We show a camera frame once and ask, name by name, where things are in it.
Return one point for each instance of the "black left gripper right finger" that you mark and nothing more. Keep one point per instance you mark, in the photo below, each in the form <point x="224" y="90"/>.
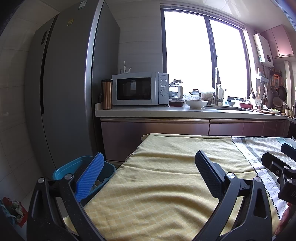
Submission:
<point x="253" y="220"/>

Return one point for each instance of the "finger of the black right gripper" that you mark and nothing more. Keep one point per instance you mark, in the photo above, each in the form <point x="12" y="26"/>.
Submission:
<point x="275" y="165"/>
<point x="288" y="150"/>

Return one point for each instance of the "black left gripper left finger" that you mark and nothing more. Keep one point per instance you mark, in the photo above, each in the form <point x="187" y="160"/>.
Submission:
<point x="45" y="221"/>

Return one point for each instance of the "blue plastic trash bin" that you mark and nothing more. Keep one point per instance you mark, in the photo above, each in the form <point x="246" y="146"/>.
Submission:
<point x="90" y="174"/>

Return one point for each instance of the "chrome kitchen faucet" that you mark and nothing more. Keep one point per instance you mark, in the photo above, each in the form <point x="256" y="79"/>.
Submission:
<point x="217" y="83"/>

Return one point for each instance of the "brown kitchen base cabinets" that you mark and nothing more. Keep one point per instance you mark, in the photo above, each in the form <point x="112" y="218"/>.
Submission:
<point x="121" y="136"/>

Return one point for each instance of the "right hand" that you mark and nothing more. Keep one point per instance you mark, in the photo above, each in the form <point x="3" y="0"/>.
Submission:
<point x="285" y="219"/>

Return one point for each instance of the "hanging black frying pan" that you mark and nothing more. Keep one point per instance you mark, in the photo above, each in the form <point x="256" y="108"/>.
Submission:
<point x="282" y="91"/>

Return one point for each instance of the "white countertop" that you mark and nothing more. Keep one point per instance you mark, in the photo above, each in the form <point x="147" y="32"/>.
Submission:
<point x="208" y="112"/>

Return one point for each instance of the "yellow checkered tablecloth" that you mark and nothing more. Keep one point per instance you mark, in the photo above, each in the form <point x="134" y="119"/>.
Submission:
<point x="158" y="193"/>

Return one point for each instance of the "white ceramic bowl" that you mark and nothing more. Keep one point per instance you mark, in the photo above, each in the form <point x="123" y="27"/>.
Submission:
<point x="196" y="104"/>

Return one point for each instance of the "dark red dish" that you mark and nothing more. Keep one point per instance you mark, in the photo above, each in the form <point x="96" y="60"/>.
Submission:
<point x="176" y="102"/>

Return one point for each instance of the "white electric kettle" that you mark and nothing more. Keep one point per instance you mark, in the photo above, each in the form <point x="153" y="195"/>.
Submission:
<point x="176" y="92"/>

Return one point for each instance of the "dark framed window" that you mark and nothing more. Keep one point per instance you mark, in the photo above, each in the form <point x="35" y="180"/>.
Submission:
<point x="195" y="45"/>

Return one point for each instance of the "copper travel mug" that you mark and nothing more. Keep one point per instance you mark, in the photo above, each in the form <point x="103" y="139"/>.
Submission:
<point x="106" y="86"/>

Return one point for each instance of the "white microwave oven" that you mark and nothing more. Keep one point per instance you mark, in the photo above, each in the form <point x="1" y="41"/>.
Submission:
<point x="144" y="88"/>

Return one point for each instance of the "grey refrigerator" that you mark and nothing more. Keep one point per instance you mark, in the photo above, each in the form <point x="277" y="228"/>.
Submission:
<point x="69" y="56"/>

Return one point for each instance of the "white wall water heater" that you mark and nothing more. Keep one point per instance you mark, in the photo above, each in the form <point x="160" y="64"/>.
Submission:
<point x="263" y="49"/>

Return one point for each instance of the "pink upper wall cabinet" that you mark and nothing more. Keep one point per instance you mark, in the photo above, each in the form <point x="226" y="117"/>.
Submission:
<point x="279" y="42"/>

